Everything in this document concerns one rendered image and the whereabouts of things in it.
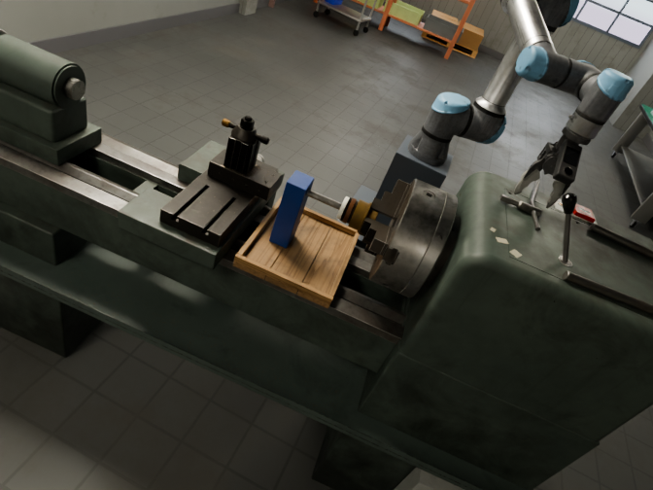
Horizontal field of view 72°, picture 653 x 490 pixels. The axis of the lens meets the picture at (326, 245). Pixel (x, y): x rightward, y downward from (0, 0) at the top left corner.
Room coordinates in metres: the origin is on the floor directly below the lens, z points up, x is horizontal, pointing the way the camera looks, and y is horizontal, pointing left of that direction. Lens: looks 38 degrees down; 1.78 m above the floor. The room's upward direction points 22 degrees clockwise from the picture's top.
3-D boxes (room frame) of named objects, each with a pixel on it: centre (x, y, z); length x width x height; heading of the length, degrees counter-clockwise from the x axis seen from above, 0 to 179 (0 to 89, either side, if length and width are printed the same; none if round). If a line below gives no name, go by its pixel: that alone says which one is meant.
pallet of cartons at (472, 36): (9.47, -0.69, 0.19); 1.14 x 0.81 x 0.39; 83
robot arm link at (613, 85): (1.20, -0.48, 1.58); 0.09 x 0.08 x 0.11; 17
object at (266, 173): (1.17, 0.32, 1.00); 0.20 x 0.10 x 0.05; 87
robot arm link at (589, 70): (1.29, -0.43, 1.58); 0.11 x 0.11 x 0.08; 17
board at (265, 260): (1.08, 0.07, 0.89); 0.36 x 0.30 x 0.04; 177
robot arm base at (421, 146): (1.61, -0.22, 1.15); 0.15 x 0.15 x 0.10
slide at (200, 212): (1.11, 0.35, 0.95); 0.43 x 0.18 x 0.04; 177
